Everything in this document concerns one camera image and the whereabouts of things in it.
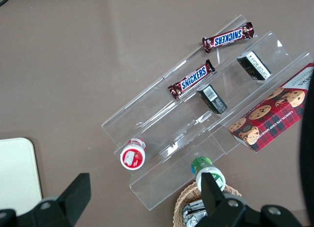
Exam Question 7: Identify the Snickers chocolate bar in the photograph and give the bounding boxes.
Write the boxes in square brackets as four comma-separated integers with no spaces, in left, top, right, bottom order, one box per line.
[202,22,255,55]
[168,59,216,100]

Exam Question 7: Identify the red tartan cookie box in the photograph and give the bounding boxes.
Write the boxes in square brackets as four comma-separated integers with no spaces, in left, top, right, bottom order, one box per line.
[228,62,314,153]

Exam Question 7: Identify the foil wrapped pack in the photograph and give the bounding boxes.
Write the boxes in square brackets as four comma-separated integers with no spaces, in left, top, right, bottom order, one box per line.
[181,199,209,227]

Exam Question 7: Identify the tan wicker basket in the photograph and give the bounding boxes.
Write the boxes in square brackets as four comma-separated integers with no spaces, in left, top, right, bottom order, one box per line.
[173,181,242,227]

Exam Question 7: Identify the red lidded yogurt cup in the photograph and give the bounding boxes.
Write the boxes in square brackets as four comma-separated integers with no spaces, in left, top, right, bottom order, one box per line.
[120,138,147,171]

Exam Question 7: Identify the clear acrylic stepped stand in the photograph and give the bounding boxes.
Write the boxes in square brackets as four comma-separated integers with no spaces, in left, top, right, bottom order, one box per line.
[101,14,314,211]

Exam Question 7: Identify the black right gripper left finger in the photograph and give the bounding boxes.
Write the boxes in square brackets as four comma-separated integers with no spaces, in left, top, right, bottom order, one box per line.
[0,172,92,227]

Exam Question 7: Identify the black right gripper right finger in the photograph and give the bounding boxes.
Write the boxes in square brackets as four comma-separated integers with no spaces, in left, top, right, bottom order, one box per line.
[196,172,305,227]

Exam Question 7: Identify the small black carton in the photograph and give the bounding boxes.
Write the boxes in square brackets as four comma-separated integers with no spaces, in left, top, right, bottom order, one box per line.
[196,84,228,114]
[236,51,272,82]

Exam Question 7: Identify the green lidded cup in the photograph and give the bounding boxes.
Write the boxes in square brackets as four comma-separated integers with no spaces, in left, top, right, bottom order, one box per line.
[191,156,226,192]

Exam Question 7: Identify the cream plastic tray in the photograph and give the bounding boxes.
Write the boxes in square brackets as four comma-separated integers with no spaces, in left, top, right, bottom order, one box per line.
[0,138,43,216]

